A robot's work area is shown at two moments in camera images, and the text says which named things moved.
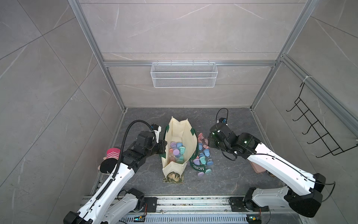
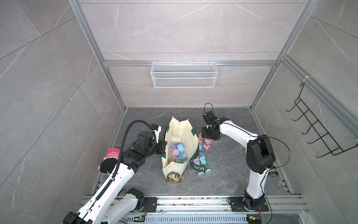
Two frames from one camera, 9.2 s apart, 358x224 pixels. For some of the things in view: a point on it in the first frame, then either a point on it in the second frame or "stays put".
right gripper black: [210, 141] -> [204, 134]
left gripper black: [161, 144] stays put
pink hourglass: [172, 158] stays put
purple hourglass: [175, 151] stays put
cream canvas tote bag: [182, 131] stays put
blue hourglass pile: [207, 152] -> [180, 146]
